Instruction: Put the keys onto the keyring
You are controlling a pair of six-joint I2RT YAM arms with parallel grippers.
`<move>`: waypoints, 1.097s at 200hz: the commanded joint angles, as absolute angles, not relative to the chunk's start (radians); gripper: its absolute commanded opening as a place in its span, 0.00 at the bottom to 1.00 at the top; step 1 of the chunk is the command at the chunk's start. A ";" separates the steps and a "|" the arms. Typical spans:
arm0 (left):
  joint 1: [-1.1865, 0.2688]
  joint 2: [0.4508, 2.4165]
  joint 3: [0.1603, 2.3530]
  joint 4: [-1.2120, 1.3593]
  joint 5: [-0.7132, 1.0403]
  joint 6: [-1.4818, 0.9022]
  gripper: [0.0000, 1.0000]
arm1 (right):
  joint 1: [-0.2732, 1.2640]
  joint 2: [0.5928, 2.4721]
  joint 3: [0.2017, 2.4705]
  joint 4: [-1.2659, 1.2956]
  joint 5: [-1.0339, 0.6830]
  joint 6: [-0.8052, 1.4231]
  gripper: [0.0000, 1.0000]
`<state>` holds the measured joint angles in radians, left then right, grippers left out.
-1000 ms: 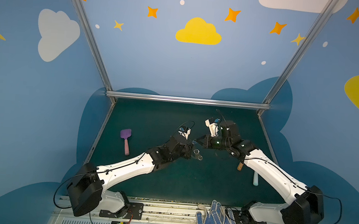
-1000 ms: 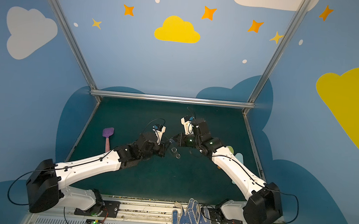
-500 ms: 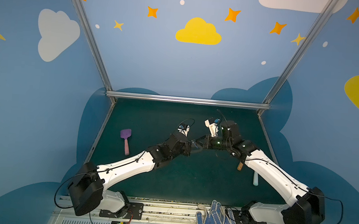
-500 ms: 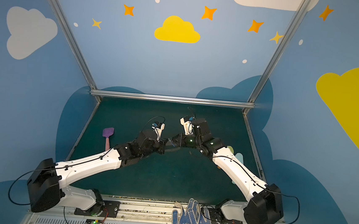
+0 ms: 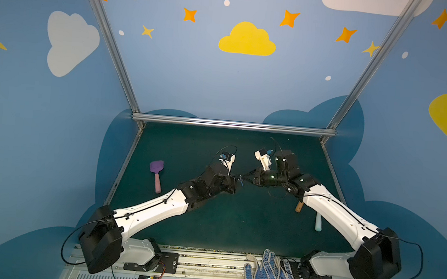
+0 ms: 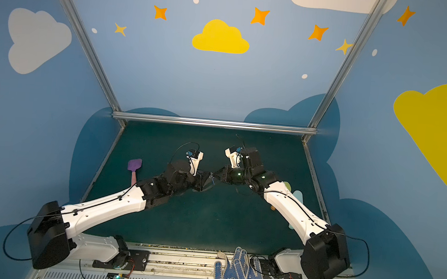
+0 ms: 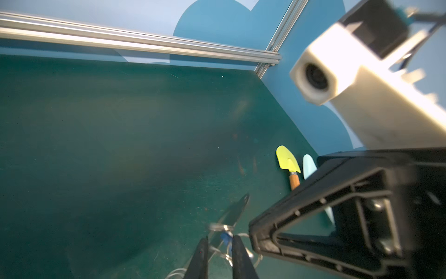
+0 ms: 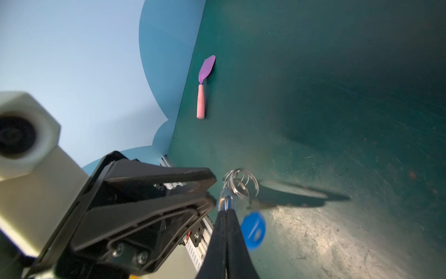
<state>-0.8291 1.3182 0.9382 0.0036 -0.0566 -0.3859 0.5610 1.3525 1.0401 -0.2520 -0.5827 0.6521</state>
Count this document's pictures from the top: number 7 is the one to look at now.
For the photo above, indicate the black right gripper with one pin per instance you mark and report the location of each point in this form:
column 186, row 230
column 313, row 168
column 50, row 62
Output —
column 389, row 210

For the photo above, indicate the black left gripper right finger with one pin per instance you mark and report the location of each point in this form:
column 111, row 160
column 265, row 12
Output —
column 242, row 265

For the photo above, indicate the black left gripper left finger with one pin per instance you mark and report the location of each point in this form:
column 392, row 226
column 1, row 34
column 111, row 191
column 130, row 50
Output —
column 198, row 265

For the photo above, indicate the blue capped key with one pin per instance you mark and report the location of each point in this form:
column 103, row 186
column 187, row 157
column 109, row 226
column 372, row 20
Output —
column 227, row 238

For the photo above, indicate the grey key holder plate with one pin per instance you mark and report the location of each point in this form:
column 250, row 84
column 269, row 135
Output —
column 227, row 221

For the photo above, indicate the light blue green toy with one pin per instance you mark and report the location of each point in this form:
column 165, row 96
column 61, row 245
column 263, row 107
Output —
column 309, row 168

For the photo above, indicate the yellow-green toy shovel wooden handle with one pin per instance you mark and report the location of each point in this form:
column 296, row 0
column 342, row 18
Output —
column 287, row 161

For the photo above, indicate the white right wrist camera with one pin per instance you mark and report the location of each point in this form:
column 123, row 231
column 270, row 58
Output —
column 359, row 65

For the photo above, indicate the aluminium right corner post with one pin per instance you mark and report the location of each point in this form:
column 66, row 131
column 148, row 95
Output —
column 293, row 12

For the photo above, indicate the aluminium back frame rail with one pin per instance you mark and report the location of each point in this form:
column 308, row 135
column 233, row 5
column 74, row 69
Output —
column 39, row 29

